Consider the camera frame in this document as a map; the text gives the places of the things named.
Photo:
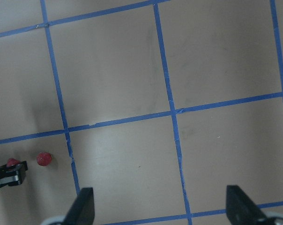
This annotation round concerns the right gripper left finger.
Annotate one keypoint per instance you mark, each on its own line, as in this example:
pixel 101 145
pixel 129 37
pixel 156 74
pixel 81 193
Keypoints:
pixel 82 211

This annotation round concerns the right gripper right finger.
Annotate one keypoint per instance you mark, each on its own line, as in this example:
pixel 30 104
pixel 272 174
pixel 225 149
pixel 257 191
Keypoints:
pixel 240 209

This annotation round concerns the plain red strawberry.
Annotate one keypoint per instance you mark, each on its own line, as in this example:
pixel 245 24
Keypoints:
pixel 44 158

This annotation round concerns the strawberry with green leaves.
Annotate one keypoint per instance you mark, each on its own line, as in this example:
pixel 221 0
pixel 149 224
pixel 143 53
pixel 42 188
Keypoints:
pixel 12 161

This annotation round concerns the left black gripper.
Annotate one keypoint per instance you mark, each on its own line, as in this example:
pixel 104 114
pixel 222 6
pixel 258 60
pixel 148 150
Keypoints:
pixel 14 175

